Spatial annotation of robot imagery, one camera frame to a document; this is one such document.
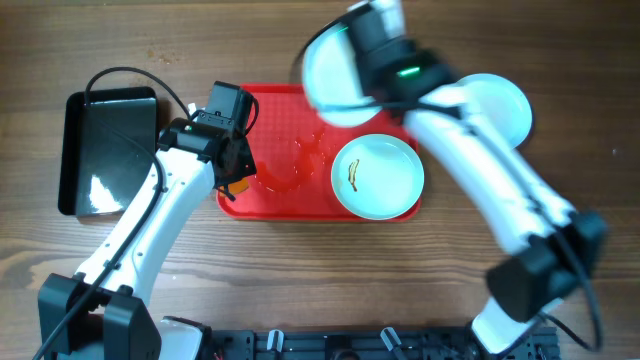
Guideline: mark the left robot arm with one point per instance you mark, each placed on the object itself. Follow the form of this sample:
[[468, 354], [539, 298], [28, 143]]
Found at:
[[101, 312]]

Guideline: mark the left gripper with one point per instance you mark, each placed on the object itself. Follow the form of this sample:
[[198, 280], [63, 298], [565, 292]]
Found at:
[[235, 163]]

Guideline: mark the orange sponge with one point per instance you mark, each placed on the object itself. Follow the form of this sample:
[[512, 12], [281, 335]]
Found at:
[[238, 187]]

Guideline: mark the black water basin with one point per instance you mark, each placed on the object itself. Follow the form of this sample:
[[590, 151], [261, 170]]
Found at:
[[100, 171]]

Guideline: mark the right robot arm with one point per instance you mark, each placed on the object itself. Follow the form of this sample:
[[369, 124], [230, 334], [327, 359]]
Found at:
[[551, 248]]

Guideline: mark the white plate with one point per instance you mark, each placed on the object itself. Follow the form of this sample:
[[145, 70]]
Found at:
[[505, 104], [377, 177], [330, 78]]

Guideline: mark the red plastic tray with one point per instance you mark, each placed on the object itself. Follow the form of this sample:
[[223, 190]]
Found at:
[[294, 151]]

